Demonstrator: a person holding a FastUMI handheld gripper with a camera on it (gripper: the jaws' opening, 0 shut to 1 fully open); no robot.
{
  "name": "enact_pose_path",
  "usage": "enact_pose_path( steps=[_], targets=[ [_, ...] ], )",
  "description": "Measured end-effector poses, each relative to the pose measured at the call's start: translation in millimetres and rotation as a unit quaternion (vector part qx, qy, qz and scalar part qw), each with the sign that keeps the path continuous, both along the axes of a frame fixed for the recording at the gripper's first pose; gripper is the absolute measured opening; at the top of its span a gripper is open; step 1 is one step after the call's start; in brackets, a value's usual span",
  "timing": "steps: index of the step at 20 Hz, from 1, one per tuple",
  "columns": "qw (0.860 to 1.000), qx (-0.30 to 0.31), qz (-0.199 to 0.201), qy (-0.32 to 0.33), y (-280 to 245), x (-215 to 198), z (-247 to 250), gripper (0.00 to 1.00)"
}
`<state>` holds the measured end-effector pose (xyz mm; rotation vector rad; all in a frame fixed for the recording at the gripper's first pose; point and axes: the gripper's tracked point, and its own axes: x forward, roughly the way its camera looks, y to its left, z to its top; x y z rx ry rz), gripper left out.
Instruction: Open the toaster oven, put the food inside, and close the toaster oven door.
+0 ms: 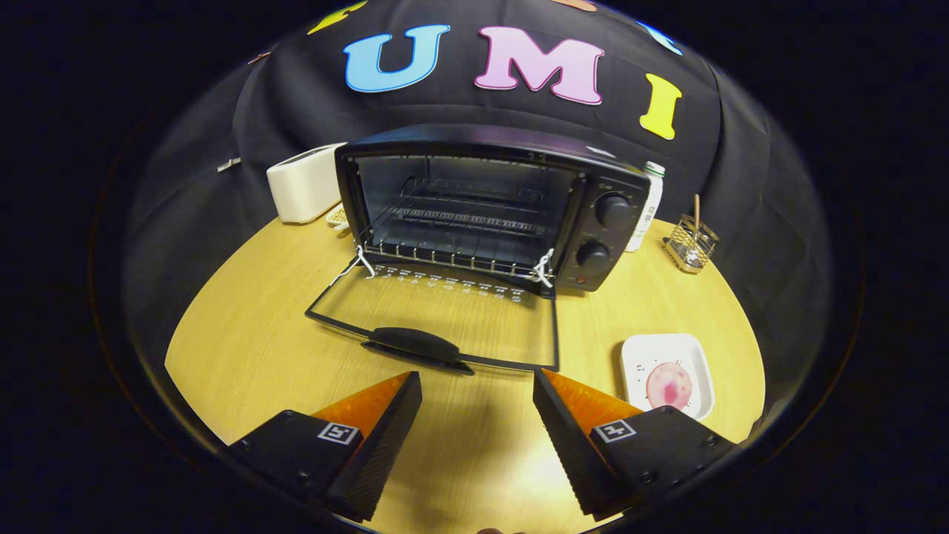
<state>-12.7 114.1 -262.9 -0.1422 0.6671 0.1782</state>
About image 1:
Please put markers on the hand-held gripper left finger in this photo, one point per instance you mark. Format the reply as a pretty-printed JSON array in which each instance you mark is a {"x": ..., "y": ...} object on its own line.
[{"x": 382, "y": 437}]

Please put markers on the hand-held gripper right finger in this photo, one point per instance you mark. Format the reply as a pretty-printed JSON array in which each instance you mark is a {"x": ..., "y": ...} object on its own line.
[{"x": 571, "y": 445}]

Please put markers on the pink meat slice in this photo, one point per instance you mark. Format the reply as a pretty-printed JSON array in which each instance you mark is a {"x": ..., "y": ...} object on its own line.
[{"x": 669, "y": 386}]

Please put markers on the white rectangular plate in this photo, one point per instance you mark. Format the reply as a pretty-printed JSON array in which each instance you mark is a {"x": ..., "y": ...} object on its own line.
[{"x": 697, "y": 356}]

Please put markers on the black toaster oven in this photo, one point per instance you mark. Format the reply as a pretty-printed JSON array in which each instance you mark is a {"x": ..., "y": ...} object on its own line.
[{"x": 619, "y": 237}]

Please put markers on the metal oven rack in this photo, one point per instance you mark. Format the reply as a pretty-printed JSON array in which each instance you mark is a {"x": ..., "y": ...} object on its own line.
[{"x": 460, "y": 219}]

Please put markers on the white bread toaster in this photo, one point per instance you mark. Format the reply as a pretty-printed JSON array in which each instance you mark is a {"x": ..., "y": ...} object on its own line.
[{"x": 304, "y": 185}]

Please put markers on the small white dish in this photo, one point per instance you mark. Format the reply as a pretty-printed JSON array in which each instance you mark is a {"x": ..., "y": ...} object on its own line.
[{"x": 337, "y": 217}]

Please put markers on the white green drink bottle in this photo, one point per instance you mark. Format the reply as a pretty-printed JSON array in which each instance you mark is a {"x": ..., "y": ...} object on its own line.
[{"x": 652, "y": 200}]

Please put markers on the wooden stick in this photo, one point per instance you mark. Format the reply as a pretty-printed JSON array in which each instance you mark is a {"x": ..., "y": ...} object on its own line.
[{"x": 697, "y": 211}]

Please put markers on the silver metal clip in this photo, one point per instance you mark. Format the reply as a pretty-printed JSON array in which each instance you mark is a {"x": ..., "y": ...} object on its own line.
[{"x": 228, "y": 165}]

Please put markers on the pink clip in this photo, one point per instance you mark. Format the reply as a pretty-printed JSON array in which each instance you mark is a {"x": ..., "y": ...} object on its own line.
[{"x": 259, "y": 56}]

